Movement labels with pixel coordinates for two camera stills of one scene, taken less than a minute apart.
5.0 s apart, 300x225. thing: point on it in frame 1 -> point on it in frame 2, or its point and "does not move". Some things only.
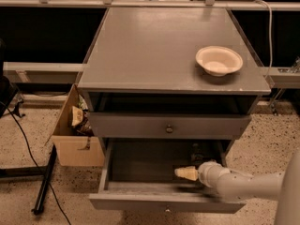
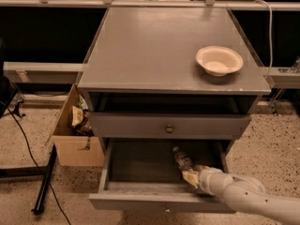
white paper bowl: (218, 60) does not move
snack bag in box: (77, 115) does not move
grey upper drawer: (167, 126) does not move
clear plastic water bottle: (197, 157) -> (183, 160)
